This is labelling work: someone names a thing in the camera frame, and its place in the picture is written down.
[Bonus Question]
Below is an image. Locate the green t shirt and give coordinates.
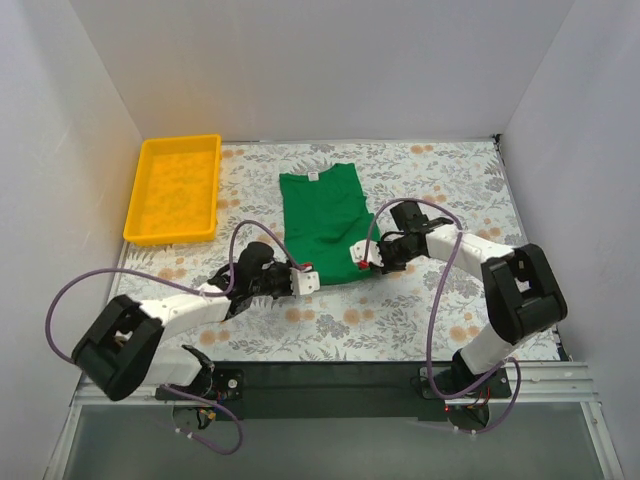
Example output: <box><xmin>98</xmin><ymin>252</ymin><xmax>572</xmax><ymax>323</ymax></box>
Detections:
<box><xmin>279</xmin><ymin>163</ymin><xmax>373</xmax><ymax>286</ymax></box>

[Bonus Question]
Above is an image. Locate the yellow plastic tray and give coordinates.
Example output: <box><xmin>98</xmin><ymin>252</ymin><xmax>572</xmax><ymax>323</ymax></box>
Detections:
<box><xmin>123</xmin><ymin>134</ymin><xmax>221</xmax><ymax>246</ymax></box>

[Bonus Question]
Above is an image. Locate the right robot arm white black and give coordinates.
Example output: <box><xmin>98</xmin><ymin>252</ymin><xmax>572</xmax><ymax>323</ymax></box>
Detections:
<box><xmin>374</xmin><ymin>198</ymin><xmax>568</xmax><ymax>400</ymax></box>

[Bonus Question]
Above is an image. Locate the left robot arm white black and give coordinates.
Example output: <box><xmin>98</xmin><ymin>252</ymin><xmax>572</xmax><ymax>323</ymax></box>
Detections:
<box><xmin>71</xmin><ymin>242</ymin><xmax>304</xmax><ymax>401</ymax></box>

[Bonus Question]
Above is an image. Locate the floral table mat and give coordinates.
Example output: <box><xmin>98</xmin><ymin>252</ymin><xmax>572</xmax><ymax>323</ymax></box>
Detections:
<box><xmin>112</xmin><ymin>141</ymin><xmax>526</xmax><ymax>361</ymax></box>

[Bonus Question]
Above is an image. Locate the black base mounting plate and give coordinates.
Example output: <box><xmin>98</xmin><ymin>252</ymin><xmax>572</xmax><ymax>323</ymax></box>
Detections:
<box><xmin>154</xmin><ymin>358</ymin><xmax>512</xmax><ymax>421</ymax></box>

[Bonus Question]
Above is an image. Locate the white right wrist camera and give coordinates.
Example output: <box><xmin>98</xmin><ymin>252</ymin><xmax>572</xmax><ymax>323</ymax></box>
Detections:
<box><xmin>349</xmin><ymin>240</ymin><xmax>384</xmax><ymax>270</ymax></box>

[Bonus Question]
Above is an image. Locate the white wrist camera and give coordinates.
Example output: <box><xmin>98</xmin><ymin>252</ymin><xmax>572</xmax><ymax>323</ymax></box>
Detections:
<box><xmin>290</xmin><ymin>263</ymin><xmax>320</xmax><ymax>297</ymax></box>
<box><xmin>349</xmin><ymin>240</ymin><xmax>384</xmax><ymax>270</ymax></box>

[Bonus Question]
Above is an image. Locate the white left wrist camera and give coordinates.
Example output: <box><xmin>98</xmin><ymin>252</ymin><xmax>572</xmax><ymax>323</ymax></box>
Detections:
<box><xmin>290</xmin><ymin>263</ymin><xmax>320</xmax><ymax>297</ymax></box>

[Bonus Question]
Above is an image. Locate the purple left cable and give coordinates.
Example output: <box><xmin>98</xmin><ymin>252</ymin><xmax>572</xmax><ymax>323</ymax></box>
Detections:
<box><xmin>45</xmin><ymin>219</ymin><xmax>314</xmax><ymax>456</ymax></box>

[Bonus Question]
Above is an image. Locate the purple cable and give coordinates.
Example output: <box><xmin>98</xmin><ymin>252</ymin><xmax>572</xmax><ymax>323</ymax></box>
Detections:
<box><xmin>45</xmin><ymin>219</ymin><xmax>314</xmax><ymax>456</ymax></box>
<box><xmin>362</xmin><ymin>197</ymin><xmax>521</xmax><ymax>434</ymax></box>

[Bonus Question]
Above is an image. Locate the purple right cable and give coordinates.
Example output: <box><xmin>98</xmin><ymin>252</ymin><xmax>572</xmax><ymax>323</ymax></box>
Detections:
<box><xmin>362</xmin><ymin>197</ymin><xmax>521</xmax><ymax>434</ymax></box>

